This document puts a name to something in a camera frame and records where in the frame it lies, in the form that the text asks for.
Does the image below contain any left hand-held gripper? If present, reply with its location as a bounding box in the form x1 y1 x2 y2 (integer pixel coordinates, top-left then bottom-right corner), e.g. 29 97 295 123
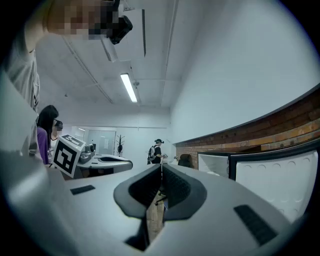
51 134 134 179

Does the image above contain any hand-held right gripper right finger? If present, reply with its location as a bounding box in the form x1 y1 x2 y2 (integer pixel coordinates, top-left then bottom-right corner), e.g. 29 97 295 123
149 163 302 256

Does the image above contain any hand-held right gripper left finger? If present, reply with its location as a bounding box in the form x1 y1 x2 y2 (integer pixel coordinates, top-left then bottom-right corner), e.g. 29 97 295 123
9 163 165 256

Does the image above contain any black mini fridge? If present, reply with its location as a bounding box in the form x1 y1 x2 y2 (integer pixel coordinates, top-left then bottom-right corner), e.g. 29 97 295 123
198 137 320 225

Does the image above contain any black coat rack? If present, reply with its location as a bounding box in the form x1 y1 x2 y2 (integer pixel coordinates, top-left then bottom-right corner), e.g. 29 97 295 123
115 134 126 156

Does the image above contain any long ceiling light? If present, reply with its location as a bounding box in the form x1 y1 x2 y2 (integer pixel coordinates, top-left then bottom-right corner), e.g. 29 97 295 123
120 72 139 104

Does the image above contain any person's grey shirt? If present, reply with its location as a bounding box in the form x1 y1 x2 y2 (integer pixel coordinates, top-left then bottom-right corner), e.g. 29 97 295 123
6 22 41 113

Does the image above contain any person's head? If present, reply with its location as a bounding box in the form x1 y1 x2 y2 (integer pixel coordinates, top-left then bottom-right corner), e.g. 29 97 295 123
46 0 120 41

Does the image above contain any black ceiling rail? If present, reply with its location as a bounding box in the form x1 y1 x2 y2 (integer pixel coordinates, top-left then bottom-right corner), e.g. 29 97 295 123
141 9 147 58

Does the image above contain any black head-worn camera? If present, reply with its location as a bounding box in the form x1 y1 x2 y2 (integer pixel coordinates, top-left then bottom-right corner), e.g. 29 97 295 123
107 0 134 46

